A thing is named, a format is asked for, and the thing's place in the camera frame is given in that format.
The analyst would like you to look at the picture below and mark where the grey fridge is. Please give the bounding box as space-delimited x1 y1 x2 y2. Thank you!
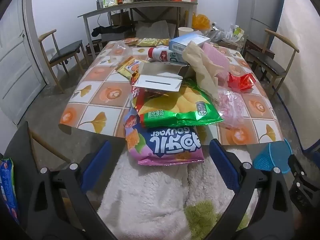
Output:
236 0 284 53

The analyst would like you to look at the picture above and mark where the blue cable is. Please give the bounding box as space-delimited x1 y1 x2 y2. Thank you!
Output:
271 0 320 153

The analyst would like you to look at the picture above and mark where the red foil wrapper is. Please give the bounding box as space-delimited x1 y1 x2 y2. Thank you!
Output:
227 72 257 92

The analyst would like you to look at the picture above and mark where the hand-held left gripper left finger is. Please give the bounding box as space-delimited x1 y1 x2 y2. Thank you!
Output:
25 140 118 240

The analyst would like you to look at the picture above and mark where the white cardboard box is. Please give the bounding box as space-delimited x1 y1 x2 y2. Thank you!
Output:
136 62 188 92

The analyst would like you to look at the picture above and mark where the pink cloth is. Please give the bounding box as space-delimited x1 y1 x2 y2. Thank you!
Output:
202 42 230 82

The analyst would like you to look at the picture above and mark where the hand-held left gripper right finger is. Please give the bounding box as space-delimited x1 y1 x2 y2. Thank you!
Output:
209 138 295 240

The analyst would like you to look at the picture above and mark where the yellow green snack packet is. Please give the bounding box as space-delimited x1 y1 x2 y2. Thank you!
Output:
137 38 160 47

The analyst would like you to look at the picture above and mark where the grey desk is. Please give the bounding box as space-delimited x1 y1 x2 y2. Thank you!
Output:
78 1 198 60

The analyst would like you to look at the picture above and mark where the green chip bag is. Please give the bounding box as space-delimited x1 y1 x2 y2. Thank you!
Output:
136 79 224 128

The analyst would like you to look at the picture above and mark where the blue plastic basket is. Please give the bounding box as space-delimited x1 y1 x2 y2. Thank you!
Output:
252 139 293 174

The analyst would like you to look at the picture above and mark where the blue snack packet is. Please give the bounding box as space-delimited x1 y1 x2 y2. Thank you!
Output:
0 157 20 224

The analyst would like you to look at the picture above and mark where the clear plastic cup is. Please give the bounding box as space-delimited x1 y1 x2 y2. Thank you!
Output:
114 40 130 55

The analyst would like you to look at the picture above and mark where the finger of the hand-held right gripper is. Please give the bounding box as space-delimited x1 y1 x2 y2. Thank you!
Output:
287 152 320 218

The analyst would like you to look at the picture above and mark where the yellow plastic bag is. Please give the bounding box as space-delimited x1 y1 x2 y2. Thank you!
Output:
191 12 210 30

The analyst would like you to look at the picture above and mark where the brown cardboard box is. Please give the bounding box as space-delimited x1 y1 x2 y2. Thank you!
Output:
111 10 130 27

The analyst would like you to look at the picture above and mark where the paper cup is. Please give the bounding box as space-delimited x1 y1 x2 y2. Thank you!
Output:
178 27 195 38

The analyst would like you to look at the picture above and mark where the small brown oven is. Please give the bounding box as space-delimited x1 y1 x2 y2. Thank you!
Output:
86 40 103 53

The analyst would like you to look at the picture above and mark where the white bottle red cap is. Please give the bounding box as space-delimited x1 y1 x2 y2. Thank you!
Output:
147 46 175 62

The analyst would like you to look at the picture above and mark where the red snack packet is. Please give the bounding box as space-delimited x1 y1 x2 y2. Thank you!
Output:
130 71 170 110

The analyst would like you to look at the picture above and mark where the grey cushion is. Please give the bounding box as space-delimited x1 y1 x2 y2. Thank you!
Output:
135 20 177 39

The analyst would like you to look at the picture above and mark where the blue white carton box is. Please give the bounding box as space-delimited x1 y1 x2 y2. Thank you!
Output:
169 33 211 55

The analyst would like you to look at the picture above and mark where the purple snack bag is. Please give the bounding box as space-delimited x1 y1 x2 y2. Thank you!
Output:
124 107 204 165

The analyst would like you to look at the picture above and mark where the white printed carton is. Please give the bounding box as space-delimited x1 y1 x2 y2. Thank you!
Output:
168 51 188 64

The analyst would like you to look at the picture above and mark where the green white carton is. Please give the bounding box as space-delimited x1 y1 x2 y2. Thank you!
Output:
231 27 245 42

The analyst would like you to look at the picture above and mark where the patterned tablecloth table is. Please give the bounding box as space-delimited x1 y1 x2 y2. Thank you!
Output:
59 40 284 147

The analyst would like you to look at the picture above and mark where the dark wooden stool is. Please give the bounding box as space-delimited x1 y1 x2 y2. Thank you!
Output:
244 39 275 63

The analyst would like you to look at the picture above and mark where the clear pink plastic bag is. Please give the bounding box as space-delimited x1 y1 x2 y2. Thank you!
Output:
216 89 247 128

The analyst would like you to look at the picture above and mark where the white door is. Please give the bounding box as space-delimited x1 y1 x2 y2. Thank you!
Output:
0 0 48 125

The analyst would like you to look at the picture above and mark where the white fluffy clothing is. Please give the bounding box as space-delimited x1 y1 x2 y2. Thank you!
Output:
97 149 258 240

